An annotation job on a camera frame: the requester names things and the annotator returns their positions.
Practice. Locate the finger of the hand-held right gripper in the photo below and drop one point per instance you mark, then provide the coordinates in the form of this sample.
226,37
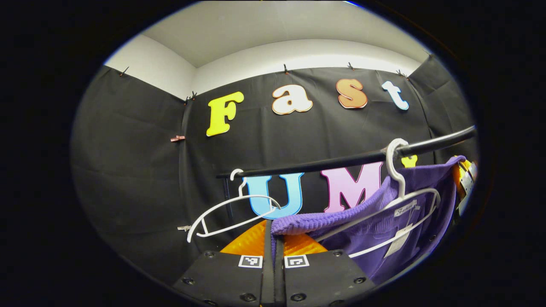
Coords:
463,179

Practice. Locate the white clothes hanger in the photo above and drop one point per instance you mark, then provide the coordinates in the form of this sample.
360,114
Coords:
222,204
396,175

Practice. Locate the pink clip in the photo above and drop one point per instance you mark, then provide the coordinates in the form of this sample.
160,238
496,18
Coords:
177,138

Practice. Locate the silver clip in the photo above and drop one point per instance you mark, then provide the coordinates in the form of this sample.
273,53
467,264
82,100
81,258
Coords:
184,228

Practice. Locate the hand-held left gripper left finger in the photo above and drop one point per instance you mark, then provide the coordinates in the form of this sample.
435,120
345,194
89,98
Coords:
222,277

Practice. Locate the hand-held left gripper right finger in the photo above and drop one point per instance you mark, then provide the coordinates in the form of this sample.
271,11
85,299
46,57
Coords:
324,275

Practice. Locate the purple jacket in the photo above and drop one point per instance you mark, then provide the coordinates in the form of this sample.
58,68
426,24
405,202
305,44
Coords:
422,187

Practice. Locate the black backdrop cloth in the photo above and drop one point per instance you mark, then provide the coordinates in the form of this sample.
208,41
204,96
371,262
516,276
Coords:
128,170

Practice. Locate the black clothes rack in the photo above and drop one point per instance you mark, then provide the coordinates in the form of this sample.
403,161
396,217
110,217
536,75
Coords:
341,160

